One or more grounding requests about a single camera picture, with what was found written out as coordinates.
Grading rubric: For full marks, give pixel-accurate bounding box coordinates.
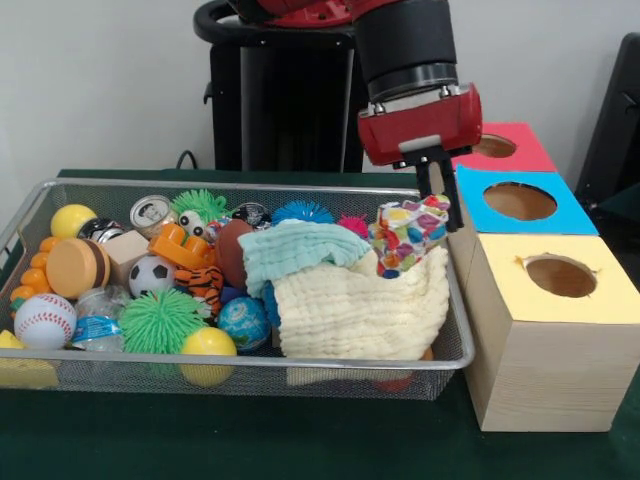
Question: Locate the brown toy football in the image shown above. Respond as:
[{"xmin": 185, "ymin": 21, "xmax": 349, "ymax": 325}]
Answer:
[{"xmin": 214, "ymin": 219, "xmax": 256, "ymax": 289}]

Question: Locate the blue globe ball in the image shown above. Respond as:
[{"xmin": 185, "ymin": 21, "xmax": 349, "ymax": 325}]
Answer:
[{"xmin": 217, "ymin": 296, "xmax": 271, "ymax": 351}]

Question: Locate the small soccer ball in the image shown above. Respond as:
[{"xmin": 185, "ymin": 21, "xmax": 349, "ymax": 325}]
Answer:
[{"xmin": 128, "ymin": 254, "xmax": 177, "ymax": 299}]

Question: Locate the wooden box with three holes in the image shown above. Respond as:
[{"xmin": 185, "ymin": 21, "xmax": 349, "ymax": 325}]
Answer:
[{"xmin": 423, "ymin": 122, "xmax": 640, "ymax": 434}]

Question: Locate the black chair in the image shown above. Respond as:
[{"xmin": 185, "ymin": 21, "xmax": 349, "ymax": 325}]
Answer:
[{"xmin": 574, "ymin": 32, "xmax": 640, "ymax": 201}]

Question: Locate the plain wooden cube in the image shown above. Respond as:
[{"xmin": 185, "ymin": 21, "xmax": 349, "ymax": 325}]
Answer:
[{"xmin": 102, "ymin": 229, "xmax": 151, "ymax": 291}]

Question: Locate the colourful patterned cloth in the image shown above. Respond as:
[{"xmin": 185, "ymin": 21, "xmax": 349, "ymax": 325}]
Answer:
[{"xmin": 367, "ymin": 193, "xmax": 452, "ymax": 280}]

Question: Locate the yellow ball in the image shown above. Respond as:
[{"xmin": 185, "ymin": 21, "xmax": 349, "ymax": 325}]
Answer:
[{"xmin": 179, "ymin": 327, "xmax": 239, "ymax": 389}]

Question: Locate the light blue waffle cloth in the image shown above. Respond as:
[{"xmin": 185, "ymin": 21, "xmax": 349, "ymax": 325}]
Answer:
[{"xmin": 237, "ymin": 218, "xmax": 374, "ymax": 299}]

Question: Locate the cream waffle cloth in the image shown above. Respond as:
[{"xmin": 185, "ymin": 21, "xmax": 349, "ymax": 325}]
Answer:
[{"xmin": 269, "ymin": 242, "xmax": 451, "ymax": 361}]

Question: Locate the green cloth side table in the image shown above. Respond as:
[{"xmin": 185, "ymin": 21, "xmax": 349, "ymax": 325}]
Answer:
[{"xmin": 594, "ymin": 180, "xmax": 640, "ymax": 241}]

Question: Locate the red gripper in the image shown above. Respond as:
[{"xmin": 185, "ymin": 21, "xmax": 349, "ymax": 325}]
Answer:
[{"xmin": 357, "ymin": 82, "xmax": 484, "ymax": 234}]

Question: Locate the silver mesh bin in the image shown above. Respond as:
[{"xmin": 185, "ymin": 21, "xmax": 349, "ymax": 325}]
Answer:
[{"xmin": 0, "ymin": 177, "xmax": 476, "ymax": 401}]

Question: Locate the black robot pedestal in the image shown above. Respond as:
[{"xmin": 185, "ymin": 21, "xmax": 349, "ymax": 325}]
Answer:
[{"xmin": 193, "ymin": 0, "xmax": 376, "ymax": 174}]

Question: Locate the round wooden burger toy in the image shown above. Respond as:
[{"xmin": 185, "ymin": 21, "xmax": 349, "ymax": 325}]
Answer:
[{"xmin": 45, "ymin": 238, "xmax": 112, "ymax": 300}]

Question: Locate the green spiky rubber ball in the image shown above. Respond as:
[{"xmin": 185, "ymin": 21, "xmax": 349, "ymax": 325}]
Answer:
[{"xmin": 117, "ymin": 287, "xmax": 209, "ymax": 355}]

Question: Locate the white baseball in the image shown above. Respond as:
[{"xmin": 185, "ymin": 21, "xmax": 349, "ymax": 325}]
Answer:
[{"xmin": 13, "ymin": 292, "xmax": 79, "ymax": 350}]

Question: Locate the dark green table cloth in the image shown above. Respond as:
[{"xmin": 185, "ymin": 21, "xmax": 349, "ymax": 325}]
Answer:
[{"xmin": 0, "ymin": 168, "xmax": 640, "ymax": 480}]

